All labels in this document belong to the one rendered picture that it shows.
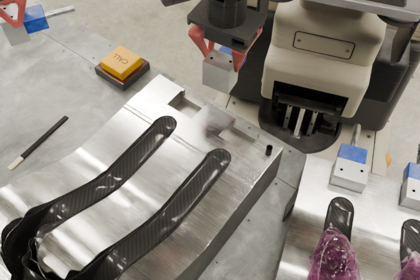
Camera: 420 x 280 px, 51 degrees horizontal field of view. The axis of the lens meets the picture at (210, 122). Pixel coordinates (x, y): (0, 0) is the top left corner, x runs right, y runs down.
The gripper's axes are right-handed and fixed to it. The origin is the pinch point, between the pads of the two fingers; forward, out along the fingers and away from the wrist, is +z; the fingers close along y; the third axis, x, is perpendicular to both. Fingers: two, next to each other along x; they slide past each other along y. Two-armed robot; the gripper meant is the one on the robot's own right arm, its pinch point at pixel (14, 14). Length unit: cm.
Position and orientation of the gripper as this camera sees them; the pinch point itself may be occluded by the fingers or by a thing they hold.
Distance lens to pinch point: 89.4
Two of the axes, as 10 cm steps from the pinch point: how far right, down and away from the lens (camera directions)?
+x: 9.1, -3.2, 2.5
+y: 4.0, 7.2, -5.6
